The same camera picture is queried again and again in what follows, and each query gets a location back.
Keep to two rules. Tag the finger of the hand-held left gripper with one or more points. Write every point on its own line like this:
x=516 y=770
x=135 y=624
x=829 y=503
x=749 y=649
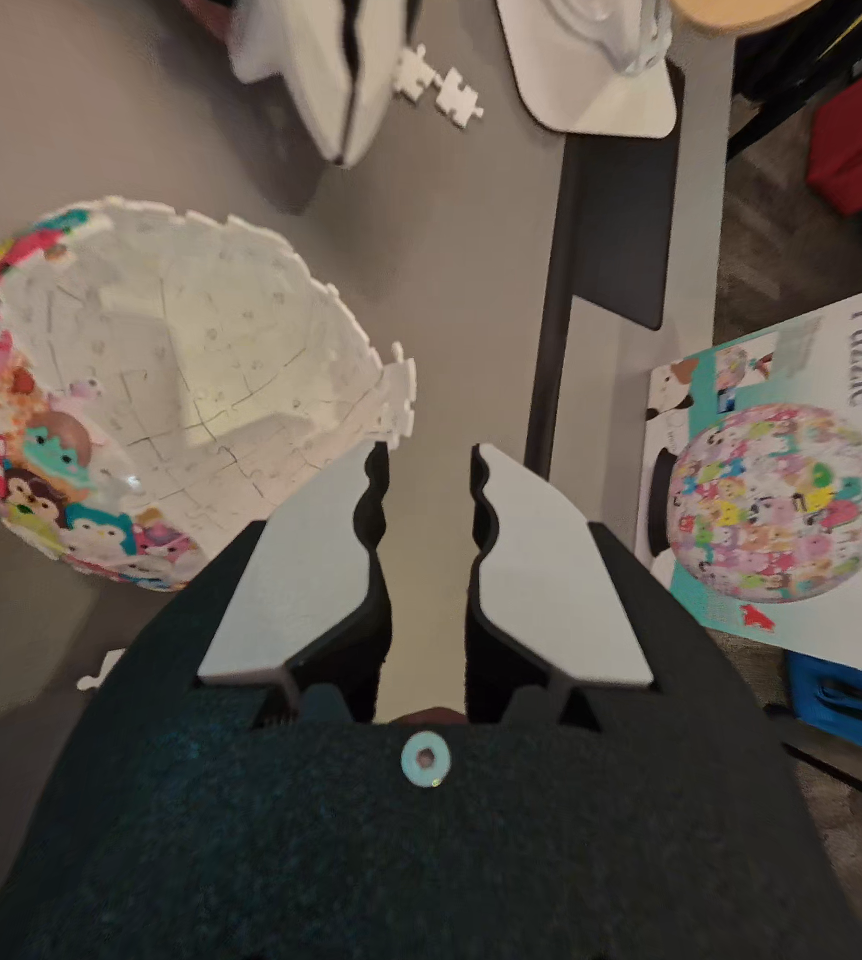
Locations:
x=383 y=45
x=296 y=53

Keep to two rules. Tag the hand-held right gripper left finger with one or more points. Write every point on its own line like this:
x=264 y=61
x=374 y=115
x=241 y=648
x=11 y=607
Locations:
x=289 y=600

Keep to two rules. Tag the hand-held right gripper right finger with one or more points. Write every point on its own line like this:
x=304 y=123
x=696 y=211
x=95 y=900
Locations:
x=558 y=600

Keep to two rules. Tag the colourful puzzle ball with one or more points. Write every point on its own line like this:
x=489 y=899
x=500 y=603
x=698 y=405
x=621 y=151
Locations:
x=206 y=375

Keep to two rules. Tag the white puzzle piece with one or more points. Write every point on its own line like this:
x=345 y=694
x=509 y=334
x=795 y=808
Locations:
x=416 y=72
x=101 y=671
x=458 y=98

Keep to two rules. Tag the teal puzzle box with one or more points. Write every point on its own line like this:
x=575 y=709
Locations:
x=791 y=495

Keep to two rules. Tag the white sheet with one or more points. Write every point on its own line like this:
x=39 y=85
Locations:
x=596 y=98

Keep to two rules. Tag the black mat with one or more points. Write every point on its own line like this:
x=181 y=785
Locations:
x=618 y=225

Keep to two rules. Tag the blue plastic crate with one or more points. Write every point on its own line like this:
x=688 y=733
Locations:
x=851 y=698

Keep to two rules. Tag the black furniture frame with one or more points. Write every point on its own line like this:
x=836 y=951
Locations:
x=791 y=90

